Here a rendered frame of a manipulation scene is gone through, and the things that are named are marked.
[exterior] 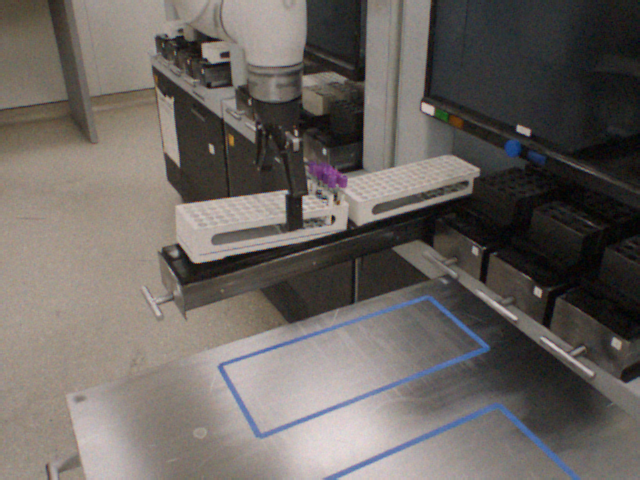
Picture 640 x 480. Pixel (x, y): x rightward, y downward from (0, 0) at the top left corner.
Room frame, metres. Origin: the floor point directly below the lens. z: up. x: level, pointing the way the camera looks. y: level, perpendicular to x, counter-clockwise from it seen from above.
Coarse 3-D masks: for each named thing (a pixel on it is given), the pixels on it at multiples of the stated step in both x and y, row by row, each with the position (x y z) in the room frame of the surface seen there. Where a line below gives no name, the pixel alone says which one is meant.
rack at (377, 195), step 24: (408, 168) 1.21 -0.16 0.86; (432, 168) 1.21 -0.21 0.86; (456, 168) 1.21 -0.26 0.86; (360, 192) 1.09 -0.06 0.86; (384, 192) 1.09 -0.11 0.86; (408, 192) 1.11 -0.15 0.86; (432, 192) 1.17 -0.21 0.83; (456, 192) 1.17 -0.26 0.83; (360, 216) 1.05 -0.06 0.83; (384, 216) 1.08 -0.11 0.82
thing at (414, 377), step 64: (320, 320) 0.75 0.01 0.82; (384, 320) 0.75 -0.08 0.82; (448, 320) 0.75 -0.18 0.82; (128, 384) 0.62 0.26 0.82; (192, 384) 0.62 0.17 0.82; (256, 384) 0.62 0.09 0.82; (320, 384) 0.62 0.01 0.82; (384, 384) 0.62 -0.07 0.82; (448, 384) 0.62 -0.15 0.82; (512, 384) 0.62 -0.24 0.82; (576, 384) 0.62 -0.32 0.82; (128, 448) 0.51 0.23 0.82; (192, 448) 0.51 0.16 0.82; (256, 448) 0.51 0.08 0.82; (320, 448) 0.51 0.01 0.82; (384, 448) 0.51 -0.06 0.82; (448, 448) 0.51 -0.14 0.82; (512, 448) 0.51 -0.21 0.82; (576, 448) 0.51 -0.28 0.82
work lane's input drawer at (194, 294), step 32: (352, 224) 1.05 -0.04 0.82; (384, 224) 1.07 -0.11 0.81; (416, 224) 1.10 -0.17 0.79; (160, 256) 0.96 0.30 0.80; (256, 256) 0.94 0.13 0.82; (288, 256) 0.96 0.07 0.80; (320, 256) 0.99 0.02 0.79; (352, 256) 1.02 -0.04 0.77; (192, 288) 0.87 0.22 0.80; (224, 288) 0.89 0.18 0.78; (256, 288) 0.92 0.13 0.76; (160, 320) 0.85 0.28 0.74
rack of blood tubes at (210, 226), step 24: (192, 216) 0.95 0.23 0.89; (216, 216) 0.95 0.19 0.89; (240, 216) 0.96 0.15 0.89; (264, 216) 0.97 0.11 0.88; (312, 216) 1.00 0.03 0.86; (336, 216) 1.02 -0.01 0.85; (192, 240) 0.90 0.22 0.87; (216, 240) 0.97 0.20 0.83; (240, 240) 0.97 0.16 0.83; (264, 240) 0.95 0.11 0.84; (288, 240) 0.98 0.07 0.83
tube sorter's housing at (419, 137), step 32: (416, 0) 1.34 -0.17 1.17; (416, 32) 1.33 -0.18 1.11; (416, 64) 1.32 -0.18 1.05; (416, 96) 1.32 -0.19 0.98; (416, 128) 1.31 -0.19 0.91; (448, 128) 1.31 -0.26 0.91; (416, 160) 1.30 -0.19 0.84; (480, 160) 1.37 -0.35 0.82; (512, 160) 1.42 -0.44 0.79; (384, 256) 1.24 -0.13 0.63; (416, 256) 1.14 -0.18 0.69; (384, 288) 1.23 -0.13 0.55; (480, 288) 0.98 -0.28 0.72; (576, 288) 0.87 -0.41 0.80; (544, 320) 0.86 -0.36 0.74; (608, 384) 0.73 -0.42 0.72
